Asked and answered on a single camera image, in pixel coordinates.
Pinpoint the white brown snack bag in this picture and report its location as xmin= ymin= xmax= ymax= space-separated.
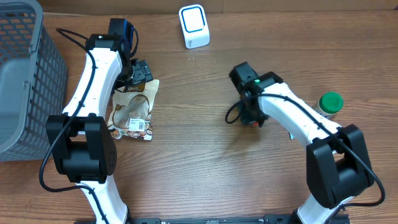
xmin=108 ymin=80 xmax=160 ymax=141

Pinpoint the green white cup container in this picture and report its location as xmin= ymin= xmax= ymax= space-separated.
xmin=312 ymin=91 xmax=344 ymax=119

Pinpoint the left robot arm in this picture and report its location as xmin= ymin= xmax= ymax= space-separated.
xmin=39 ymin=18 xmax=153 ymax=223

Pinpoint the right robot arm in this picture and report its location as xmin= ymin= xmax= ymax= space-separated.
xmin=229 ymin=62 xmax=375 ymax=223

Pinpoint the white barcode scanner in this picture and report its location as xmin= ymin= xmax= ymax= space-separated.
xmin=178 ymin=4 xmax=210 ymax=49

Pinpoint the grey plastic mesh basket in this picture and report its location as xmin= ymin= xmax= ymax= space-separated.
xmin=1 ymin=0 xmax=68 ymax=162

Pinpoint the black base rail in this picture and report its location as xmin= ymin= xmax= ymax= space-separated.
xmin=130 ymin=214 xmax=301 ymax=224

